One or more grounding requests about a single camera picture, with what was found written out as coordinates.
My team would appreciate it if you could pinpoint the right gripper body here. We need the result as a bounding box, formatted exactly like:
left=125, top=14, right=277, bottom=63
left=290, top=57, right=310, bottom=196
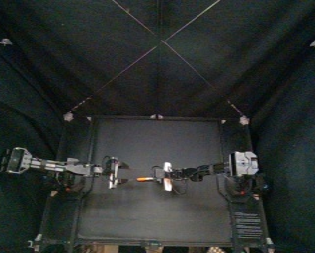
left=153, top=161, right=185, bottom=192

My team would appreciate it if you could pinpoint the grey marker pen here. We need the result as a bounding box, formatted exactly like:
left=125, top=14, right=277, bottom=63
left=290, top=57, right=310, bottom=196
left=137, top=176, right=165, bottom=183

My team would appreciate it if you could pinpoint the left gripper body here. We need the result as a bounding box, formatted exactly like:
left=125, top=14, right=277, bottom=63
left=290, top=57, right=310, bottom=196
left=102, top=156, right=133, bottom=190

